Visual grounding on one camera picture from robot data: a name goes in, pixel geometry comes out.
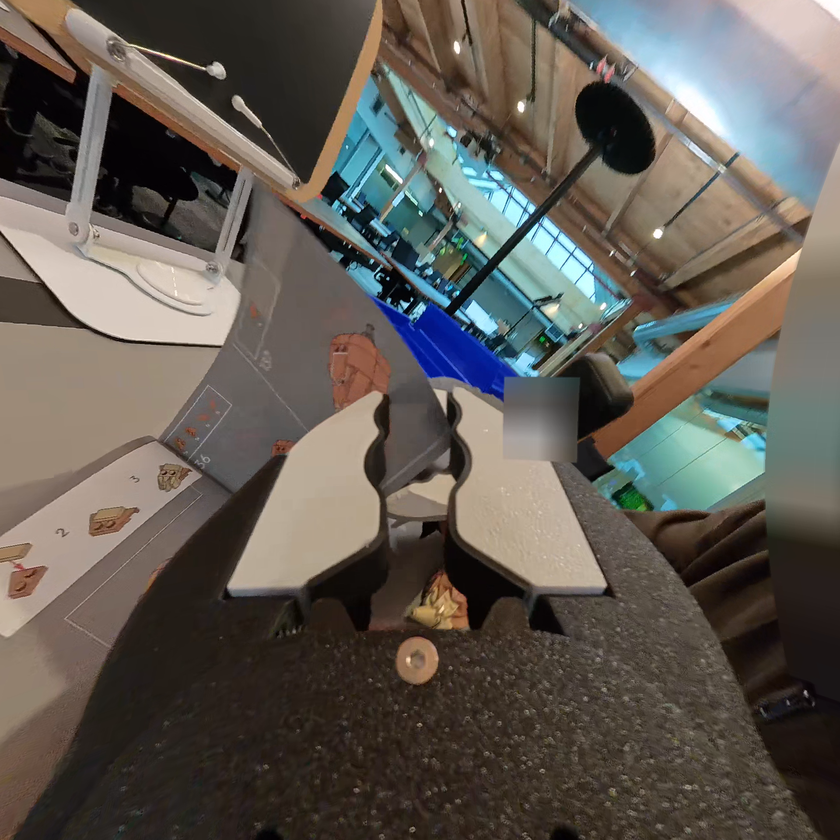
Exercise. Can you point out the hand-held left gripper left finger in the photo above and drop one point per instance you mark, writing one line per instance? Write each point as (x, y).
(315, 499)

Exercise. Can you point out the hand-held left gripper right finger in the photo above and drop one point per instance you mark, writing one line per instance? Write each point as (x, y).
(512, 518)

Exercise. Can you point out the brick building instruction booklet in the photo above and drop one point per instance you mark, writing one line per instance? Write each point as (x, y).
(295, 367)

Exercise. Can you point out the grey desk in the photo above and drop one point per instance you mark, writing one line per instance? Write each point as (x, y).
(79, 394)

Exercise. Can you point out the black rounded object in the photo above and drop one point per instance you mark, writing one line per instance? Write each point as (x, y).
(607, 394)

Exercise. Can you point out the person's brown clothing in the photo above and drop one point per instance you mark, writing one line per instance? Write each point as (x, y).
(715, 590)

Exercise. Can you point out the wooden beam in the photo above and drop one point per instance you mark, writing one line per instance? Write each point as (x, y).
(709, 348)

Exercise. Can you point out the white book stand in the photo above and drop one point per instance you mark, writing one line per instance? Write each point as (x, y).
(79, 282)

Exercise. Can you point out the black plastic buckle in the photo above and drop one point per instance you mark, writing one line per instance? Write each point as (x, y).
(787, 705)

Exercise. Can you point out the black pole with round disc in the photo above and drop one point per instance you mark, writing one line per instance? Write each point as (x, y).
(613, 128)

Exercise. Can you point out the black tabletop with plywood edge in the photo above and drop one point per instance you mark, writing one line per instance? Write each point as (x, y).
(282, 59)

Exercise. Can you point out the silver ventilation duct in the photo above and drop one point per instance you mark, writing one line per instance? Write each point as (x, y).
(682, 325)

